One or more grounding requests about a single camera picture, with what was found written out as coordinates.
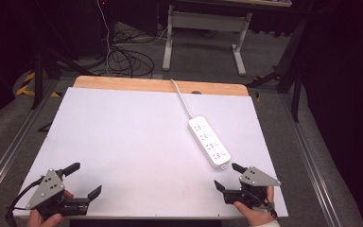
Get aluminium rail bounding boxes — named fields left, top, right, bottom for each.
left=0, top=79, right=61, bottom=206
left=278, top=93, right=344, bottom=227

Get black floor cables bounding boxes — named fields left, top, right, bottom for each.
left=106, top=29, right=156, bottom=79

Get white power strip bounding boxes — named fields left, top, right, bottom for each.
left=187, top=115, right=233, bottom=171

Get person's right hand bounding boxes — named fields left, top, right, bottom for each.
left=233, top=185, right=280, bottom=227

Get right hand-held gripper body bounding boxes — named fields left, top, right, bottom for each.
left=222, top=166, right=282, bottom=212

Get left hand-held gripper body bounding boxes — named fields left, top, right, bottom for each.
left=25, top=168, right=90, bottom=219

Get white board sheet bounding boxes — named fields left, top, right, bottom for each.
left=13, top=86, right=289, bottom=218

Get thin white cable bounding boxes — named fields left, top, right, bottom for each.
left=95, top=0, right=112, bottom=75

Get black metal stand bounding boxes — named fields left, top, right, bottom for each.
left=245, top=17, right=308, bottom=123
left=30, top=46, right=95, bottom=111

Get white desk frame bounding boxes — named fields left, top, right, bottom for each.
left=162, top=4, right=253, bottom=77

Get person's left hand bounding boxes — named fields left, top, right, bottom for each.
left=26, top=189, right=76, bottom=227

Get white power strip cable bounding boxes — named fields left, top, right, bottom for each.
left=169, top=79, right=196, bottom=120

